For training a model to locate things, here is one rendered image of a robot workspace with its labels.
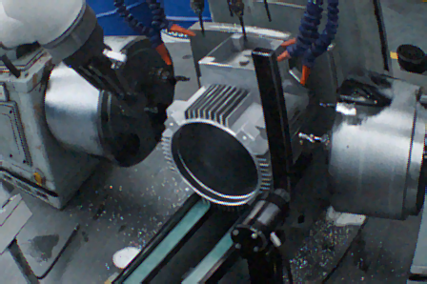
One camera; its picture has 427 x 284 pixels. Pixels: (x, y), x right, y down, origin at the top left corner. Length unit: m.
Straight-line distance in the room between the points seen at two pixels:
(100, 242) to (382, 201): 0.64
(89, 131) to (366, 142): 0.53
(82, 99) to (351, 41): 0.53
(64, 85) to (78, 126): 0.10
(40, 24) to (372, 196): 0.58
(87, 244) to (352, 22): 0.73
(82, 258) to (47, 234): 0.14
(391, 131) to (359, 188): 0.11
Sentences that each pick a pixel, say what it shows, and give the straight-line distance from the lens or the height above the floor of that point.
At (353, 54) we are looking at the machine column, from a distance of 1.30.
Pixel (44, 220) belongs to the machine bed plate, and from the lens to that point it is 1.50.
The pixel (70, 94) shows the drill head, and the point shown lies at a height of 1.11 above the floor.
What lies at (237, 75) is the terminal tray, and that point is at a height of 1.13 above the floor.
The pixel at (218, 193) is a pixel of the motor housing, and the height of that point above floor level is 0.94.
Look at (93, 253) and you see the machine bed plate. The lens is 1.37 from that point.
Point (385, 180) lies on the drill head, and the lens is 0.98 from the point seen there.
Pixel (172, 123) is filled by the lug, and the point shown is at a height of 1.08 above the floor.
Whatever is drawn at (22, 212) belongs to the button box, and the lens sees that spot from 1.11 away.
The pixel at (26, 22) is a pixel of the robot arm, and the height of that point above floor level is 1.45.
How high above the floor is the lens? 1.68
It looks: 34 degrees down
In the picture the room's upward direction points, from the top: 11 degrees counter-clockwise
